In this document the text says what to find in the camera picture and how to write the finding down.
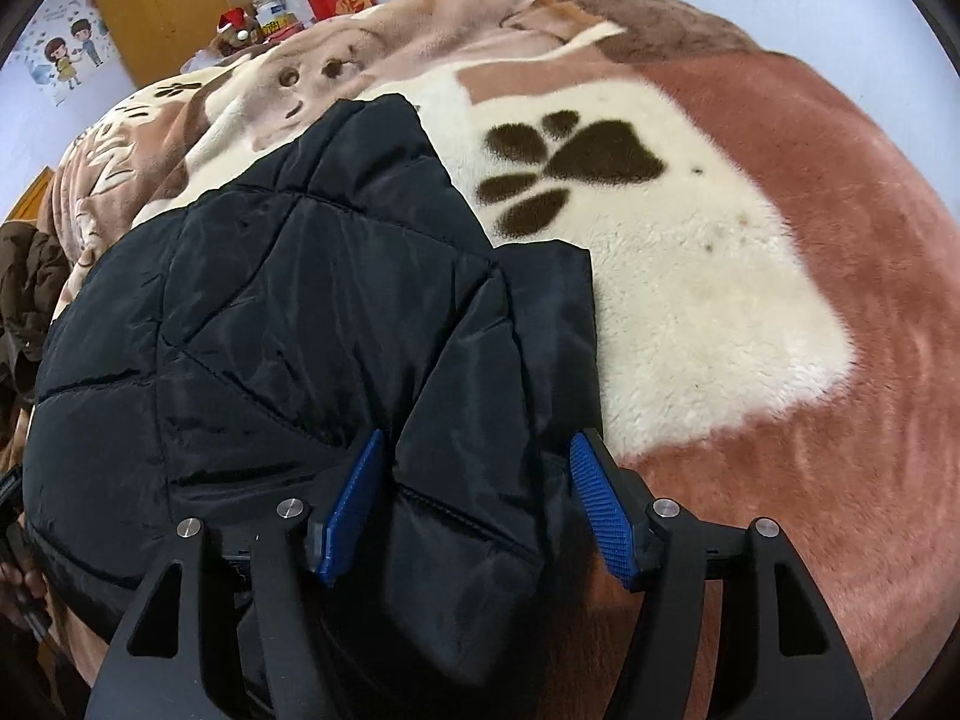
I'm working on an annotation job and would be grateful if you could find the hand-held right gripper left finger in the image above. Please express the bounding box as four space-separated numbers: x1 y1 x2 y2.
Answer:
84 429 387 720

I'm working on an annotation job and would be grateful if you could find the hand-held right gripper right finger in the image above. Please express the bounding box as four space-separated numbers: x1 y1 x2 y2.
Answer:
568 427 875 720

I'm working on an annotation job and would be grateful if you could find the black padded jacket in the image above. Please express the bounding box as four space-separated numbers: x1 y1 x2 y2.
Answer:
22 92 601 691

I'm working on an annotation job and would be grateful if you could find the paw print fleece blanket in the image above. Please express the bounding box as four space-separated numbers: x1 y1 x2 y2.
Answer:
22 0 960 720

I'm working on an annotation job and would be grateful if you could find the brown quilted cloth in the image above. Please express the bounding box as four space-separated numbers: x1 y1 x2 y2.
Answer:
0 221 72 406

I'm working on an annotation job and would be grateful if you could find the orange wooden furniture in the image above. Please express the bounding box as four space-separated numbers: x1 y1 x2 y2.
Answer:
0 169 57 224

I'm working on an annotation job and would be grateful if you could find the plush toy with red hat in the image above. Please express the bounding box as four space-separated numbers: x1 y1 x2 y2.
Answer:
216 7 261 55

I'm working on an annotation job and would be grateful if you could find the red gift box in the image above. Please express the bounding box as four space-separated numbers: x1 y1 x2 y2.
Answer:
307 0 376 22

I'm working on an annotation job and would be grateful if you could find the yellow wooden wardrobe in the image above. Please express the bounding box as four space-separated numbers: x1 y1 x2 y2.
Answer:
86 0 260 87

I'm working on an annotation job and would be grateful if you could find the cartoon wall poster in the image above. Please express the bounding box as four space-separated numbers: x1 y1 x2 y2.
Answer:
22 11 113 106

